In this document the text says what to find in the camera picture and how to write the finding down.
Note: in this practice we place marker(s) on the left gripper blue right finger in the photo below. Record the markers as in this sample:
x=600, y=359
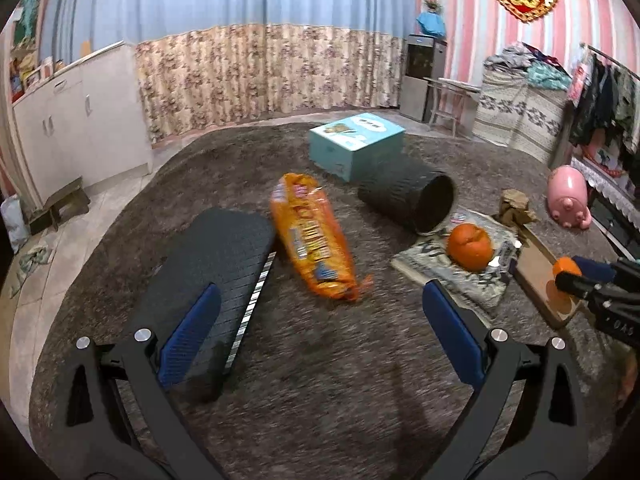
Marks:
x=460, y=332

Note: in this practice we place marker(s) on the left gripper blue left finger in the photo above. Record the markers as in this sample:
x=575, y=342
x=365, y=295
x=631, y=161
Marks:
x=184, y=343

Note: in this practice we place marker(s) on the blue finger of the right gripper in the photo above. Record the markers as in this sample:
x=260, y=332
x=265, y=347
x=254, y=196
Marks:
x=595, y=270
x=578, y=286

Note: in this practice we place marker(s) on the small orange peel piece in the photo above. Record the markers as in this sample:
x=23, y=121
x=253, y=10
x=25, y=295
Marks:
x=567, y=265

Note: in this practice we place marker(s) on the whole orange fruit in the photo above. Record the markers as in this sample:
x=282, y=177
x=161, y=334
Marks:
x=470, y=247

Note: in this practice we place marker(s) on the brown paper ball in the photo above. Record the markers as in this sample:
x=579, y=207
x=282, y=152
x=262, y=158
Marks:
x=514, y=210

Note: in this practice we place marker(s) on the orange snack bag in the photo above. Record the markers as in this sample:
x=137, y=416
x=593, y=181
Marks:
x=313, y=239

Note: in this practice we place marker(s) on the tan phone case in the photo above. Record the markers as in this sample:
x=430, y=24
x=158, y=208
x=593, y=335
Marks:
x=534, y=272

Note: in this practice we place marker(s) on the low lace covered bench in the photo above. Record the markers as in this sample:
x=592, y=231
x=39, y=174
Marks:
x=612, y=210

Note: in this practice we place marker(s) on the pink pig mug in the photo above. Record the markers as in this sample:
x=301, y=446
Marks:
x=567, y=198

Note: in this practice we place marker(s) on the brown shaggy carpet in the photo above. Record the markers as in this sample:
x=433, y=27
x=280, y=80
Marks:
x=321, y=389

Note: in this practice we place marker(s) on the black cylindrical bin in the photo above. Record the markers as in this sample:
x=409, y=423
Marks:
x=410, y=192

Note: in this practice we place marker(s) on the clothes rack with garments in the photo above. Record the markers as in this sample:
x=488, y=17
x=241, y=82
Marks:
x=600, y=115

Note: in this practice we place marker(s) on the small wooden stool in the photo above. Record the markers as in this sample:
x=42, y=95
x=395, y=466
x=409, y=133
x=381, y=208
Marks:
x=71, y=196

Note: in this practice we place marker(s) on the patterned covered storage box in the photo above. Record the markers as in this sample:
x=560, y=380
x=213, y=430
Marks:
x=512, y=112

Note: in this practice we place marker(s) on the teal cardboard box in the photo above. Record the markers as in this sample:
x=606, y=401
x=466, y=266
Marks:
x=350, y=147

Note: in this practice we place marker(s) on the small metal side table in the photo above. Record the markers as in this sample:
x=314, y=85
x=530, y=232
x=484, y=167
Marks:
x=449, y=100

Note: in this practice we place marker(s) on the pile of folded clothes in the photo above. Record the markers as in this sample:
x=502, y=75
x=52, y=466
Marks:
x=540, y=70

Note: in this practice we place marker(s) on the white cabinet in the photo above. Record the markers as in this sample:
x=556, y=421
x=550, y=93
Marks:
x=86, y=122

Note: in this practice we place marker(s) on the water dispenser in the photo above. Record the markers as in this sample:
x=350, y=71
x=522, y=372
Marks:
x=425, y=63

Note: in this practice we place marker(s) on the blue bag with plant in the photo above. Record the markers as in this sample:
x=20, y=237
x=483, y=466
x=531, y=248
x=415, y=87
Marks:
x=430, y=19

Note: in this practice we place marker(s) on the blue floral curtain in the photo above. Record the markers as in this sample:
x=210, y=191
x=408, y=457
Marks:
x=205, y=63

